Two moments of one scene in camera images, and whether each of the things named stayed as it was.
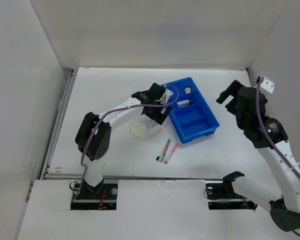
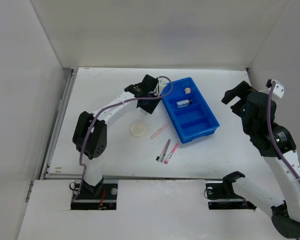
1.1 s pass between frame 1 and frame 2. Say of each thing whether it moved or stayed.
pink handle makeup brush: stayed
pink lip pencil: stayed
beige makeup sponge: stayed
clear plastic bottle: moved
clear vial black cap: stayed
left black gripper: moved
